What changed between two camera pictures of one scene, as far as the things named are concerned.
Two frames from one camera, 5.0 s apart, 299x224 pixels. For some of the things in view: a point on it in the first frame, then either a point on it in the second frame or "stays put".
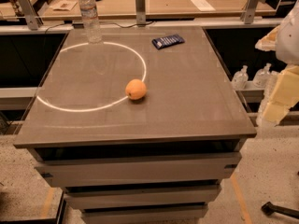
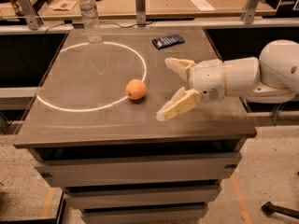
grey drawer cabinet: [157, 160] stays put
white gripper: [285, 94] → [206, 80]
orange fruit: [135, 89] stays put
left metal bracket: [33, 19] stays put
